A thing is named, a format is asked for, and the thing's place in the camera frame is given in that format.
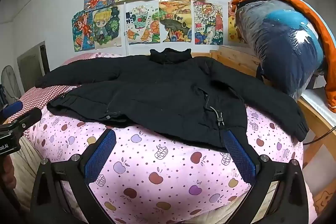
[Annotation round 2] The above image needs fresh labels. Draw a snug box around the grey wall panel door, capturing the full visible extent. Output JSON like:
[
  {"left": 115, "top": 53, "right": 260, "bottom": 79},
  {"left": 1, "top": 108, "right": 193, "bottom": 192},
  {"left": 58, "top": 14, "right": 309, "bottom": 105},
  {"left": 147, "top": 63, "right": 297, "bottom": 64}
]
[{"left": 17, "top": 42, "right": 50, "bottom": 92}]

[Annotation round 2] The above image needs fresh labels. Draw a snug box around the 2024 dragon drawing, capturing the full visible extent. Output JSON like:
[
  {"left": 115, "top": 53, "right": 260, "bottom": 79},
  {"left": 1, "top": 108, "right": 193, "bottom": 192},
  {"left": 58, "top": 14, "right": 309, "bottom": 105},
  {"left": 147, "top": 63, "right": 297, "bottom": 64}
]
[{"left": 193, "top": 1, "right": 224, "bottom": 46}]

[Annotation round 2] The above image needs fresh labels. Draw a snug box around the yellow bear and chick drawing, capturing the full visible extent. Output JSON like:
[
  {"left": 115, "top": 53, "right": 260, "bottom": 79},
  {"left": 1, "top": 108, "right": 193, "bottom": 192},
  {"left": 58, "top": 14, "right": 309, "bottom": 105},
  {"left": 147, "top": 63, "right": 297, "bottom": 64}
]
[{"left": 228, "top": 2, "right": 246, "bottom": 44}]

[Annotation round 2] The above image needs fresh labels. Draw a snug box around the blond boy drawing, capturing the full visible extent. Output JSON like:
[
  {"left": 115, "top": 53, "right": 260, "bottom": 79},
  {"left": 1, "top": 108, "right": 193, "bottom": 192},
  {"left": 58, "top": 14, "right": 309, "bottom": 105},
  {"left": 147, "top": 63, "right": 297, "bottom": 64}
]
[{"left": 93, "top": 6, "right": 122, "bottom": 49}]

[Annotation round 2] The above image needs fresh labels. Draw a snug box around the black power cable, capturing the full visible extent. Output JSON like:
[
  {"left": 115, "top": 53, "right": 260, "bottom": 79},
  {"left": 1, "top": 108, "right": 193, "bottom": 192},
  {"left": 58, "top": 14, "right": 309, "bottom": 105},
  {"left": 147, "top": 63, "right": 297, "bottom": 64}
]
[{"left": 303, "top": 125, "right": 336, "bottom": 146}]

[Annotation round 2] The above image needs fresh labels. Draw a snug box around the bagged blue bedding bundle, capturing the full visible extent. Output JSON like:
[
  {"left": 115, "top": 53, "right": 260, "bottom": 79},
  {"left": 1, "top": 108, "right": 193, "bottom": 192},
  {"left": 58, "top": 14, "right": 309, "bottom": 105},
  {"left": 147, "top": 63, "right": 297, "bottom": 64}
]
[{"left": 235, "top": 0, "right": 325, "bottom": 100}]

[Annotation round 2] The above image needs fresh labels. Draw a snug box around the landscape with flowers drawing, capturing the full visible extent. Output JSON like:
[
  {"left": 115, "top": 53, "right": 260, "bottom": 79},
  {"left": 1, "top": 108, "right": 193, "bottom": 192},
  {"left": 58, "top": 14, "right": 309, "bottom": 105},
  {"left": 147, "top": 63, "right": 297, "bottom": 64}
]
[{"left": 159, "top": 0, "right": 193, "bottom": 43}]

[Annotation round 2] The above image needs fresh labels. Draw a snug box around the swimming girl blue drawing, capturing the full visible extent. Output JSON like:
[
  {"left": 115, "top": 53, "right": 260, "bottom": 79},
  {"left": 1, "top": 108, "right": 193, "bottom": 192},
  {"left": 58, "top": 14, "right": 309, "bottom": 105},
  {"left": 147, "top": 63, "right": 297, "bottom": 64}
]
[{"left": 72, "top": 10, "right": 95, "bottom": 52}]

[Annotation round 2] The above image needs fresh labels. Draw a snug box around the wooden bed frame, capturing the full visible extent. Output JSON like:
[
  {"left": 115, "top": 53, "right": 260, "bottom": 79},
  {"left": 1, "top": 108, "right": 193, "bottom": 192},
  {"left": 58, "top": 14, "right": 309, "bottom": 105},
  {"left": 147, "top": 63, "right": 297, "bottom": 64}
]
[{"left": 191, "top": 44, "right": 336, "bottom": 217}]

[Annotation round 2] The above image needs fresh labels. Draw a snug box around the orange blanket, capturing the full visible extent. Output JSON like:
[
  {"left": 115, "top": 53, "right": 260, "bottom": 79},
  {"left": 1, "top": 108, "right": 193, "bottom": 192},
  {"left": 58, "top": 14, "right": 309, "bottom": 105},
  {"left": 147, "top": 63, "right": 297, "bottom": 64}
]
[{"left": 231, "top": 0, "right": 335, "bottom": 112}]

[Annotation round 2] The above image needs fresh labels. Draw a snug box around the person's left hand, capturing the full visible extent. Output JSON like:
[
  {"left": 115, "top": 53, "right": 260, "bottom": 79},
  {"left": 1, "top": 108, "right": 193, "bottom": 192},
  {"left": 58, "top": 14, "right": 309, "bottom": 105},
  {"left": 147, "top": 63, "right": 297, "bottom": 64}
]
[{"left": 1, "top": 155, "right": 17, "bottom": 190}]

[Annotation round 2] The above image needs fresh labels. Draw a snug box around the oranges and drink drawing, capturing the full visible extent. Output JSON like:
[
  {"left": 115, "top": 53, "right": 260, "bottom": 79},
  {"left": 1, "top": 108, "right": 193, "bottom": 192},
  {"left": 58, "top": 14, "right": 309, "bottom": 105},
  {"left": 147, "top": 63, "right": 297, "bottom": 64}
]
[{"left": 125, "top": 1, "right": 161, "bottom": 45}]

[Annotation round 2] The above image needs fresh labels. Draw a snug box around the red checkered pink pillow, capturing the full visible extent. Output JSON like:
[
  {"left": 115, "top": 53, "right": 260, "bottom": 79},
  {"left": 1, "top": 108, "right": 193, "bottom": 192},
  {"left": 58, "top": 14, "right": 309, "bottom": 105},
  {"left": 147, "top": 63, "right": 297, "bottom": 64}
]
[{"left": 7, "top": 52, "right": 124, "bottom": 122}]

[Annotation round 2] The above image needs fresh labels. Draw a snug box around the pink apple print duvet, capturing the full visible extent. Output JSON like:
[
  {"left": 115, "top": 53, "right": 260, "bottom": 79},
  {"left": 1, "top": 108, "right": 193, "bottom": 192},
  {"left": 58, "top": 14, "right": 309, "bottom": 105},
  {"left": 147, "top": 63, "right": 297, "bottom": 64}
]
[{"left": 26, "top": 106, "right": 303, "bottom": 223}]

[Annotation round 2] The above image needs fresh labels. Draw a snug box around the standing electric fan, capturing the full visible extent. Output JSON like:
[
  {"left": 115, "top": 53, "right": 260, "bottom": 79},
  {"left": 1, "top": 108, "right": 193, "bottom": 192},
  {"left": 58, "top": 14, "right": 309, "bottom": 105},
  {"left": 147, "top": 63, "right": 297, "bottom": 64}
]
[{"left": 1, "top": 65, "right": 21, "bottom": 105}]

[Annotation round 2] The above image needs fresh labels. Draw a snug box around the black puffer jacket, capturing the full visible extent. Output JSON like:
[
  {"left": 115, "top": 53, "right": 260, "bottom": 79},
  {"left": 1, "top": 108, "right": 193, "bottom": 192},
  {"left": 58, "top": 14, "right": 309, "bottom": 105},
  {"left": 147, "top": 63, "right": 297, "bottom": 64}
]
[{"left": 35, "top": 48, "right": 309, "bottom": 151}]

